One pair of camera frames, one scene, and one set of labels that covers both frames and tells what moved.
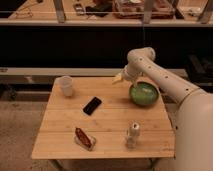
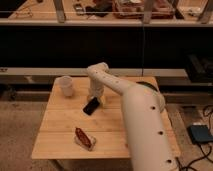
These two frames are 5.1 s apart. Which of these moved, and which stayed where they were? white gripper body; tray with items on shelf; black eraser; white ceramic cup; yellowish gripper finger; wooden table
Moved: white gripper body; yellowish gripper finger
Stayed: black eraser; tray with items on shelf; wooden table; white ceramic cup
